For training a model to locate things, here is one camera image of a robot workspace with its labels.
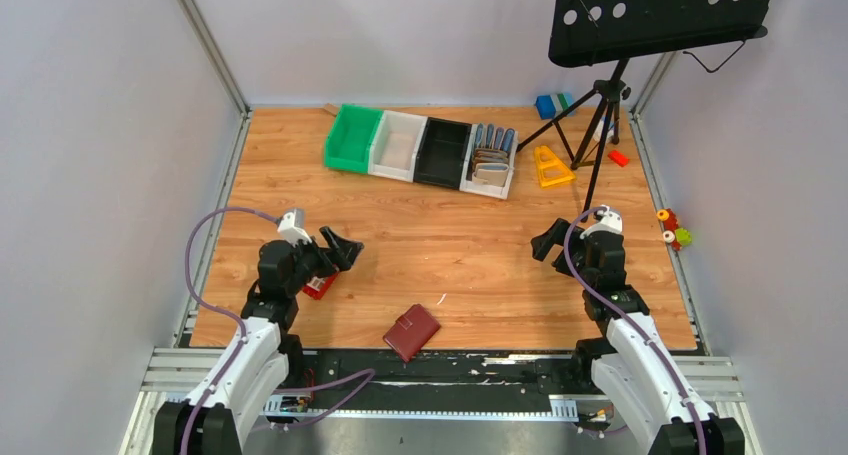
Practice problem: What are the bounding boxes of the small red block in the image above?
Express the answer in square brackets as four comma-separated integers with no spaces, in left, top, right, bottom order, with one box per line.
[608,150,630,167]

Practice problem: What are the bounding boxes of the white bin with tools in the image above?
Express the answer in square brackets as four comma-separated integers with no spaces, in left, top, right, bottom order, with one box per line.
[459,123,517,200]

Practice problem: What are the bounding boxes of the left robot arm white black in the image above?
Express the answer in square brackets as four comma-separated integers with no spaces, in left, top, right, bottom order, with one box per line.
[151,227,364,454]

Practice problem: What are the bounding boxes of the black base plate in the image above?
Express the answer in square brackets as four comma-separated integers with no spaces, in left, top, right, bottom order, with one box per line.
[277,349,602,395]

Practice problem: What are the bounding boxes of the black music stand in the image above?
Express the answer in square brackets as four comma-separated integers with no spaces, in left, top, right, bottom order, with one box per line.
[517,0,770,208]

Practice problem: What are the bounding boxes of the colourful toy car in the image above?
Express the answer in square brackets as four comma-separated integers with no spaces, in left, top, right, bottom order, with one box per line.
[656,208,693,251]

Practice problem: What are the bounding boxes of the blue green block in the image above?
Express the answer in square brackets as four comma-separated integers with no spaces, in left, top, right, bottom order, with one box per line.
[534,92,574,120]

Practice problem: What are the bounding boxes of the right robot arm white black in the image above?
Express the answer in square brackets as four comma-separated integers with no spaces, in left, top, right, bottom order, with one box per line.
[531,207,746,454]

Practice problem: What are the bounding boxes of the white plastic bin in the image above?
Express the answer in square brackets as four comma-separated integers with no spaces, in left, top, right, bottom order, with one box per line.
[368,110,427,183]

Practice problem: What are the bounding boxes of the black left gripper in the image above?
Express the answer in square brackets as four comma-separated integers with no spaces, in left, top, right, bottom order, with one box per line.
[285,226,363,296]

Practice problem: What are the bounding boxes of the black plastic bin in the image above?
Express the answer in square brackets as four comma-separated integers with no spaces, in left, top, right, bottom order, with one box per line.
[413,117,472,190]

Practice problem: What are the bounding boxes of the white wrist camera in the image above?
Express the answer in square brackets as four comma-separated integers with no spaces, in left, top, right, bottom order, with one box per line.
[277,207,312,246]
[580,205,623,239]

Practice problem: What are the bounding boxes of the yellow triangular toy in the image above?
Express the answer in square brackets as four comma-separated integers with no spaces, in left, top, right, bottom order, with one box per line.
[533,145,576,189]

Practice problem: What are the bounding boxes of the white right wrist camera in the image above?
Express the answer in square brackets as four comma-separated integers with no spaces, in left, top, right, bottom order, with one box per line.
[580,205,623,239]

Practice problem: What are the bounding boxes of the green plastic bin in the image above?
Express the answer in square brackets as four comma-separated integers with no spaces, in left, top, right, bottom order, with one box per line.
[324,104,383,174]

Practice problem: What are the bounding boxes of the aluminium frame rail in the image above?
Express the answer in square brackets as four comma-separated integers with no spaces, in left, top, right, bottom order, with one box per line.
[119,347,763,455]

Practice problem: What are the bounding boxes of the red leather card holder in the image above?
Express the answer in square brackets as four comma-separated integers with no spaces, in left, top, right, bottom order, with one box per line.
[383,304,441,363]

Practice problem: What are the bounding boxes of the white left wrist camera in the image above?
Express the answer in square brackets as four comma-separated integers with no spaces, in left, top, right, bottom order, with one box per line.
[277,207,312,246]

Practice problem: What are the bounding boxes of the red plastic tray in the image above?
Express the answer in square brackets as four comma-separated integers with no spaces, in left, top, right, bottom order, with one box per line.
[302,273,339,300]

